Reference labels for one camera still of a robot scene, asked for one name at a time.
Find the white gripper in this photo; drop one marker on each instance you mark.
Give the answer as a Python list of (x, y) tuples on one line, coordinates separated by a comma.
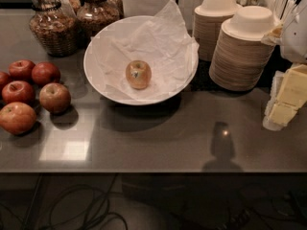
[(295, 38)]

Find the paper bowl stack front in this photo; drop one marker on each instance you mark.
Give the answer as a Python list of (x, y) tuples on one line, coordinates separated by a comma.
[(240, 57)]

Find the paper bowl stack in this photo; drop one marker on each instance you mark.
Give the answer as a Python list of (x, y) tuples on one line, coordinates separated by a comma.
[(240, 57), (208, 19)]

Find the paper bowl stack back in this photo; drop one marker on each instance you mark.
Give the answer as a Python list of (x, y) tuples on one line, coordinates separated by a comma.
[(208, 19)]

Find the white bowl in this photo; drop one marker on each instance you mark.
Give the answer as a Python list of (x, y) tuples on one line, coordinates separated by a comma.
[(96, 68)]

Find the red-green apple middle right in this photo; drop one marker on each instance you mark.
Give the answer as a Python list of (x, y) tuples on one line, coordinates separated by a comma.
[(54, 97)]

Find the red apple back right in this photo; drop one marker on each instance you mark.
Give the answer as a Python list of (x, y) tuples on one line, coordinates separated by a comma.
[(44, 73)]

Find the red apple back left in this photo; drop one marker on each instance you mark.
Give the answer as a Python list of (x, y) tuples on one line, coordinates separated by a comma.
[(21, 70)]

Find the red apple middle left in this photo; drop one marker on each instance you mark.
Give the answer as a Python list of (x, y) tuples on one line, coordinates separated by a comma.
[(18, 91)]

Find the red apple front left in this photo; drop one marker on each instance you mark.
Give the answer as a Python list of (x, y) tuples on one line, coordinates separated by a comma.
[(17, 118)]

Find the red apple at left edge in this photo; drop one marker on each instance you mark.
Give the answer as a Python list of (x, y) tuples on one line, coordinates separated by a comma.
[(5, 78)]

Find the white paper liner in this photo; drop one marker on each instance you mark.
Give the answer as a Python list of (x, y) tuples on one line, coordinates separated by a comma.
[(160, 48)]

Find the glass granola jar right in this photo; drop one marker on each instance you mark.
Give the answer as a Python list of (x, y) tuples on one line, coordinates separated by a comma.
[(95, 15)]

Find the glass granola jar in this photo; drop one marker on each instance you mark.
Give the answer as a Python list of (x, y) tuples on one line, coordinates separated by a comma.
[(95, 15), (55, 30)]

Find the glass granola jar left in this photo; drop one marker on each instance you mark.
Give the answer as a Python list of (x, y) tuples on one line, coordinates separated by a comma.
[(55, 30)]

